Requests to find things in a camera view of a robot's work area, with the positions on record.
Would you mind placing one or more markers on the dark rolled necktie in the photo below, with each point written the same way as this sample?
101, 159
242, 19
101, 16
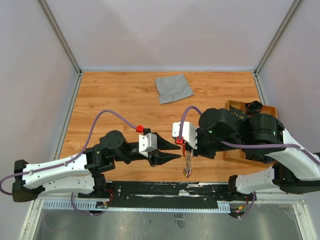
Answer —
253, 108

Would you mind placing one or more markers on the grey cloth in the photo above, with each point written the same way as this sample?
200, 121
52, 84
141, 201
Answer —
172, 88

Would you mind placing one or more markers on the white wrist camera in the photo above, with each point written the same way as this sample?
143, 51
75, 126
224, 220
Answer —
147, 143
189, 133

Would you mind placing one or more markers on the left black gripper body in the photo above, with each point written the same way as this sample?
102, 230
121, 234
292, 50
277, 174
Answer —
151, 157

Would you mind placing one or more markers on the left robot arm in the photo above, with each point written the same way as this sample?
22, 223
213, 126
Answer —
83, 173

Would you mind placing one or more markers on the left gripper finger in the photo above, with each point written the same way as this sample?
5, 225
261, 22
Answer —
163, 144
163, 157

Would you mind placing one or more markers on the wooden compartment tray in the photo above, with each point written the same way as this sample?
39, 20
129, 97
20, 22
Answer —
237, 155

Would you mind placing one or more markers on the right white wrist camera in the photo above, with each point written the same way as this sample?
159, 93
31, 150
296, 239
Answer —
189, 133

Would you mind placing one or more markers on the black mounting rail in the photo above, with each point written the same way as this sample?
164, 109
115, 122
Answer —
166, 195

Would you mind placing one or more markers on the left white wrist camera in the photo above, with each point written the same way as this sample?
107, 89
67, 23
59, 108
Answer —
147, 143

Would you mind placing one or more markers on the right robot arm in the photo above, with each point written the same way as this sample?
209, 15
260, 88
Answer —
261, 136

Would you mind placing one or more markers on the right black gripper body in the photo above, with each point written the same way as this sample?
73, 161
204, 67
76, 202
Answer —
203, 143

